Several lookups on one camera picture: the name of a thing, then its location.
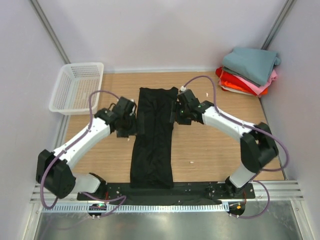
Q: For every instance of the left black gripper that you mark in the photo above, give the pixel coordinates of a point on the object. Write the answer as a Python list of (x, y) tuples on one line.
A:
[(123, 133)]

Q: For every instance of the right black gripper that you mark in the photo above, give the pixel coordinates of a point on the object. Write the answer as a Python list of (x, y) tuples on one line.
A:
[(175, 108)]

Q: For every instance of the black t shirt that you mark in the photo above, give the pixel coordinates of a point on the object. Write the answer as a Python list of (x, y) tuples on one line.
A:
[(151, 154)]

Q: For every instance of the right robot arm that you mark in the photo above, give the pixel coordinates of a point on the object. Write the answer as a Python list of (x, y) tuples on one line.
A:
[(257, 147)]

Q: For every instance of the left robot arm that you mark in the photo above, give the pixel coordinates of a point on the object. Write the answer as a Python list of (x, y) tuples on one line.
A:
[(54, 168)]

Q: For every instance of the folded white t shirt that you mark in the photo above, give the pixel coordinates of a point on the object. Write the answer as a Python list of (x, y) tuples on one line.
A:
[(234, 91)]

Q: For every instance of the folded orange t shirt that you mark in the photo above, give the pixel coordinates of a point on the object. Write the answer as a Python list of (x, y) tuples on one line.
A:
[(243, 88)]

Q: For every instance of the folded red t shirt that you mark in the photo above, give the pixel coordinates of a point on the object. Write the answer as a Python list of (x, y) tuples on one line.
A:
[(225, 76)]

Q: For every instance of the folded grey t shirt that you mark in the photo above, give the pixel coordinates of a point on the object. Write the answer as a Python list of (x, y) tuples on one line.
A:
[(239, 75)]

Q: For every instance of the white plastic basket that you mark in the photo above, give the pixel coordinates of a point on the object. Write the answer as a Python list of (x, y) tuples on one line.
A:
[(74, 85)]

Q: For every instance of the folded pink t shirt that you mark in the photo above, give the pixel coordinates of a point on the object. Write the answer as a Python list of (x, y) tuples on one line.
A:
[(258, 88)]

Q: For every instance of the folded teal t shirt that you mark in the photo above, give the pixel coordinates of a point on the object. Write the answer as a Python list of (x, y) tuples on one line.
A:
[(255, 64)]

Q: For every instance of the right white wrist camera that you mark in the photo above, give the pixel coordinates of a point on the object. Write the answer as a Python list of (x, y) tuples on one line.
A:
[(182, 88)]

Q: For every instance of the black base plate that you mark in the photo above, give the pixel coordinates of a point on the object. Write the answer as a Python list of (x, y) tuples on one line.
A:
[(178, 194)]

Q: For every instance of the white slotted cable duct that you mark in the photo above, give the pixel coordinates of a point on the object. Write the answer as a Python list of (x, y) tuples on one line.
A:
[(90, 207)]

